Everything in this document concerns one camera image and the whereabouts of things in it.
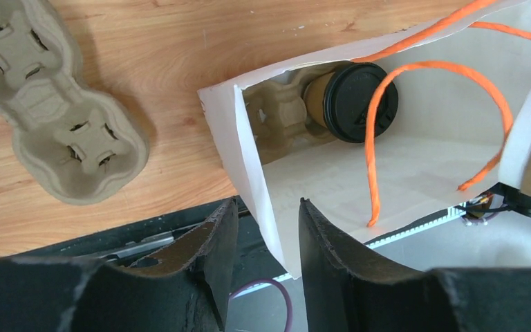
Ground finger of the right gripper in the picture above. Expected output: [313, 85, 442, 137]
[494, 183, 531, 218]

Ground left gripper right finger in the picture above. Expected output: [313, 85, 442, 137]
[299, 199, 531, 331]

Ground black plastic cup lid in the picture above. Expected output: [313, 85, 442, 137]
[322, 63, 387, 143]

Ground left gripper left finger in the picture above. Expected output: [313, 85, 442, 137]
[0, 199, 239, 331]

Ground single pulp cup carrier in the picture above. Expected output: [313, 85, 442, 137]
[243, 61, 347, 165]

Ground brown pulp cup carrier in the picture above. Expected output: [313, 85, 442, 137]
[0, 1, 150, 205]

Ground kraft paper takeout bag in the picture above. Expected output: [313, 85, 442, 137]
[198, 1, 531, 277]

